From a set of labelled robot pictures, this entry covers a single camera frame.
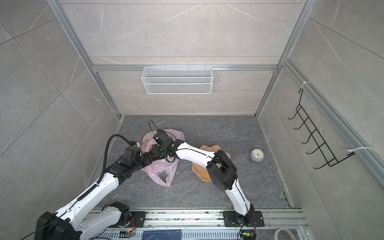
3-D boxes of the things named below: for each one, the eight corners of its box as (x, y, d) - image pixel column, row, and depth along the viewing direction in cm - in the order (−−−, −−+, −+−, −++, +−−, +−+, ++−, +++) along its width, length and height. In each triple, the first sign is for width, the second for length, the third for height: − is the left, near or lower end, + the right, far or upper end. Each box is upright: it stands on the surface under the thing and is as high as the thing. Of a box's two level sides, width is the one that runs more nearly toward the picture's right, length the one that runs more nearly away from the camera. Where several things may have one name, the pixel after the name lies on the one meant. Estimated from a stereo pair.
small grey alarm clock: (251, 162, 96) (253, 159, 92) (247, 148, 103) (249, 144, 99) (264, 163, 96) (267, 159, 92) (259, 148, 103) (262, 144, 99)
